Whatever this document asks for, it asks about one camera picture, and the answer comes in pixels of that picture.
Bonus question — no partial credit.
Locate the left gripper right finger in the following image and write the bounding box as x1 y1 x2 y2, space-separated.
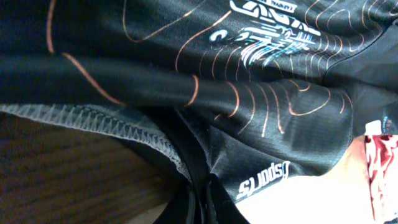
205 174 249 224

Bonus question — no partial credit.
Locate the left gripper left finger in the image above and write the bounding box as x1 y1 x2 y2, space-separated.
154 183 201 224

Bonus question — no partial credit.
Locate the black orange patterned jersey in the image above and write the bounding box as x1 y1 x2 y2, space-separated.
1 1 397 202

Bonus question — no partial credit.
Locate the red t-shirt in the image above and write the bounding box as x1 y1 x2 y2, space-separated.
236 122 397 223

